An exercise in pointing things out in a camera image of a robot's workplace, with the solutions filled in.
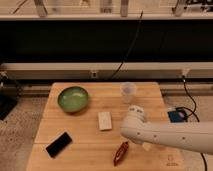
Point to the blue power adapter box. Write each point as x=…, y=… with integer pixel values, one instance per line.
x=175, y=117

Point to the red chili pepper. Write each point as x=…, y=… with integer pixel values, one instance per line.
x=120, y=153

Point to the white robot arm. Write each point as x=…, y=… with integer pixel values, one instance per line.
x=192, y=136

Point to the green ceramic bowl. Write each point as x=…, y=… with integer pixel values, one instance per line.
x=73, y=99

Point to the black stand at left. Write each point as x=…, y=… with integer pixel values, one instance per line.
x=7, y=103

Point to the white rectangular block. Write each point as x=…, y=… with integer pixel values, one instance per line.
x=104, y=120

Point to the clear plastic water bottle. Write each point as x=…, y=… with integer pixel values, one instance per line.
x=147, y=146

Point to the clear plastic cup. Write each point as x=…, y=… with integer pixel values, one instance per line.
x=128, y=91

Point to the black smartphone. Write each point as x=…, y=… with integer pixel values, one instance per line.
x=58, y=145

